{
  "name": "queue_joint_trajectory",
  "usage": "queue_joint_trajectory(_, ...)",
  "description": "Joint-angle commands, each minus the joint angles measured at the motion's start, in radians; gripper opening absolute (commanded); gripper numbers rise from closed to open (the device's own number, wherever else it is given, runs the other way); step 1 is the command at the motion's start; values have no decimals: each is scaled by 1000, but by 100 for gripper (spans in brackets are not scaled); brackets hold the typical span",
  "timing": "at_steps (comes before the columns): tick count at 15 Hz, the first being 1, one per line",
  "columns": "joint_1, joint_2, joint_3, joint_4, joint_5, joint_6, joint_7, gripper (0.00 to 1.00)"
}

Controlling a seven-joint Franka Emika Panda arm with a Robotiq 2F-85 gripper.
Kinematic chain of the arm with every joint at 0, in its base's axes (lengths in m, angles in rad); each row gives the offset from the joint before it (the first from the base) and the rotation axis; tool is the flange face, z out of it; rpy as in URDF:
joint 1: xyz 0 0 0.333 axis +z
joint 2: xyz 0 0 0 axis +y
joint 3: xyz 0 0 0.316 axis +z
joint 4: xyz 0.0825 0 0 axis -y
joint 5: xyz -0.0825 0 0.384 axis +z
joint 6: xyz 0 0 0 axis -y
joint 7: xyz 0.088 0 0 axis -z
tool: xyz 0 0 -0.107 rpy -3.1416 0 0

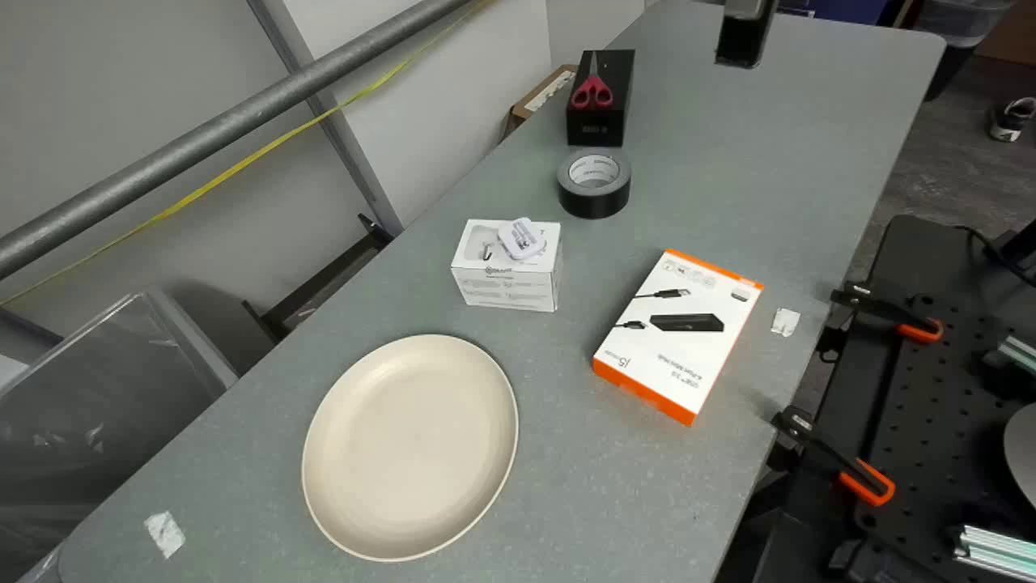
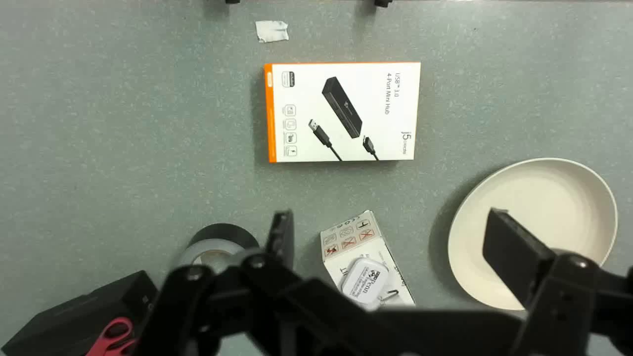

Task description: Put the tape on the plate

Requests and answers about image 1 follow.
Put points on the black duct tape roll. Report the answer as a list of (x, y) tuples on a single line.
[(591, 205)]

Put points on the grey round robot base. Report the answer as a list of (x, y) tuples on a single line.
[(1026, 455)]

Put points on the beige round plate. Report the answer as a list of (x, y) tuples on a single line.
[(408, 448)]

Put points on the white tape patch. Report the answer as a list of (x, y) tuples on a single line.
[(163, 532)]

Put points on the small white charger adapter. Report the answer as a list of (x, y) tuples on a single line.
[(524, 242)]

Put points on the white flat box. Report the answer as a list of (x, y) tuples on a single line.
[(474, 242)]

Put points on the orange and white product box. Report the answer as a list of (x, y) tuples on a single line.
[(681, 334)]

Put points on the black upright box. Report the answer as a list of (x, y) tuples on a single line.
[(601, 131)]

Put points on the brown wooden board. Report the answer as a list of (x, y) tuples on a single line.
[(538, 95)]

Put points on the small white sticker label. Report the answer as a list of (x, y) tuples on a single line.
[(784, 320)]

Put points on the grey metal pipe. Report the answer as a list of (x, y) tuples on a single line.
[(214, 133)]

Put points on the black orange bar clamp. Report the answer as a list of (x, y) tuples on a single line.
[(838, 458), (896, 320)]

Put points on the black perforated mounting board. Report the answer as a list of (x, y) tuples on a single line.
[(928, 417)]

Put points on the aluminium extrusion bar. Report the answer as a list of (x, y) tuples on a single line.
[(999, 552), (1022, 352)]

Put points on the grey white shoe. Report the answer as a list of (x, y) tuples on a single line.
[(1010, 117)]

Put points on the black table frame bracket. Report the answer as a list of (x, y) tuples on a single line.
[(325, 283)]

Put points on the grey partition frame bar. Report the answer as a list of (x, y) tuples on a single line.
[(357, 162)]

